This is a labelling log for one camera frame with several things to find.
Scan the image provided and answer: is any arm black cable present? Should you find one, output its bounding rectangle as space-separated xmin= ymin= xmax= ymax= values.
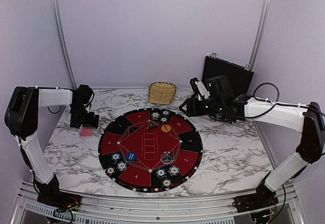
xmin=47 ymin=89 xmax=94 ymax=114
xmin=252 ymin=82 xmax=313 ymax=113

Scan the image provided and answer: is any aluminium front rail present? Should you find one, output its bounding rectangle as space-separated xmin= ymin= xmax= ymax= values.
xmin=9 ymin=182 xmax=306 ymax=223

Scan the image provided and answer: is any woven bamboo tray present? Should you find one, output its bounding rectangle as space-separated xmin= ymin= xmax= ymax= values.
xmin=148 ymin=82 xmax=177 ymax=105

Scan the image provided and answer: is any orange big blind button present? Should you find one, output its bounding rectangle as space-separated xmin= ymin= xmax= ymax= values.
xmin=161 ymin=124 xmax=172 ymax=133

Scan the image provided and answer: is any round red black poker mat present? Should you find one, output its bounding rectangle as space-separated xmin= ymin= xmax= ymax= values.
xmin=98 ymin=108 xmax=203 ymax=193

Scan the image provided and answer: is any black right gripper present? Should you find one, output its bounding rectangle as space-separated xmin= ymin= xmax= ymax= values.
xmin=179 ymin=98 xmax=224 ymax=117

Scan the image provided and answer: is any left aluminium frame post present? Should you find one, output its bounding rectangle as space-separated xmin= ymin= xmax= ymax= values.
xmin=51 ymin=0 xmax=77 ymax=89

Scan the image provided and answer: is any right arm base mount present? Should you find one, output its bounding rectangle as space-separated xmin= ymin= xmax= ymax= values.
xmin=232 ymin=193 xmax=279 ymax=223

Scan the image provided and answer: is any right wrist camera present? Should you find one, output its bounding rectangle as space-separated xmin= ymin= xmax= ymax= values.
xmin=190 ymin=77 xmax=210 ymax=101

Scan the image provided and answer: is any red playing card deck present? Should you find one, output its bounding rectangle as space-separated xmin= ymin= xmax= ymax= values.
xmin=79 ymin=126 xmax=94 ymax=138

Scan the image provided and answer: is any right aluminium frame post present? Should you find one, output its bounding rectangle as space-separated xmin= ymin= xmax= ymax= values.
xmin=247 ymin=0 xmax=271 ymax=71

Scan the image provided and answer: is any red black chip stack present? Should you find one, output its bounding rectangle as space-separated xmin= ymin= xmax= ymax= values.
xmin=160 ymin=117 xmax=168 ymax=124
xmin=105 ymin=167 xmax=115 ymax=176
xmin=161 ymin=178 xmax=172 ymax=188

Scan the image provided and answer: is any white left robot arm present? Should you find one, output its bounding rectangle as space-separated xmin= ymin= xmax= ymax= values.
xmin=5 ymin=84 xmax=99 ymax=206

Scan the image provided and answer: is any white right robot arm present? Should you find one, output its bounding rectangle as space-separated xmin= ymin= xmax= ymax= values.
xmin=179 ymin=76 xmax=324 ymax=208

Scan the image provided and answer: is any aluminium frame post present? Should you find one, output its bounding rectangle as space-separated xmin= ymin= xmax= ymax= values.
xmin=247 ymin=0 xmax=271 ymax=71
xmin=51 ymin=0 xmax=77 ymax=89

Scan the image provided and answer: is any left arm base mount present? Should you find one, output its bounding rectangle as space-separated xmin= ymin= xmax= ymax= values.
xmin=37 ymin=193 xmax=81 ymax=222

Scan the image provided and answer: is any clear round dealer button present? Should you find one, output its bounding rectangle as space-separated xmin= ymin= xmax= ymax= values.
xmin=160 ymin=151 xmax=175 ymax=164

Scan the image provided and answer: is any blue small blind button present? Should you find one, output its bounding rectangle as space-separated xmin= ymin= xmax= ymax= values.
xmin=126 ymin=152 xmax=137 ymax=162

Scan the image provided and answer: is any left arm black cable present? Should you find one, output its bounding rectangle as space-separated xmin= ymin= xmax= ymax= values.
xmin=47 ymin=89 xmax=94 ymax=114

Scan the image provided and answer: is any black poker chip case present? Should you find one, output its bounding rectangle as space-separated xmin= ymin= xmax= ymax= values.
xmin=202 ymin=56 xmax=254 ymax=97

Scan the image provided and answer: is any black triangular all-in marker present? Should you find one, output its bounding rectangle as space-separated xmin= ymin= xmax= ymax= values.
xmin=147 ymin=122 xmax=159 ymax=130

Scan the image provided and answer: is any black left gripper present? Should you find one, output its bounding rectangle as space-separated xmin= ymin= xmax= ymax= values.
xmin=70 ymin=105 xmax=99 ymax=129

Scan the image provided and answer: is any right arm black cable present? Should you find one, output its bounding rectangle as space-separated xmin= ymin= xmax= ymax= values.
xmin=252 ymin=82 xmax=313 ymax=113

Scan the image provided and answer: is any green blue chip stack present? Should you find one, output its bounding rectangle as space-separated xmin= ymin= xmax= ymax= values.
xmin=162 ymin=110 xmax=170 ymax=118
xmin=155 ymin=168 xmax=167 ymax=179
xmin=111 ymin=152 xmax=121 ymax=164

